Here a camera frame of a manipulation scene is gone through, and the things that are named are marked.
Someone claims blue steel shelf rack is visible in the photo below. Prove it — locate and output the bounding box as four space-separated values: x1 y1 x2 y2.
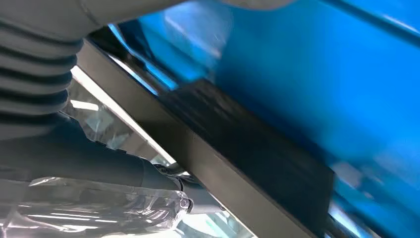
108 0 420 238

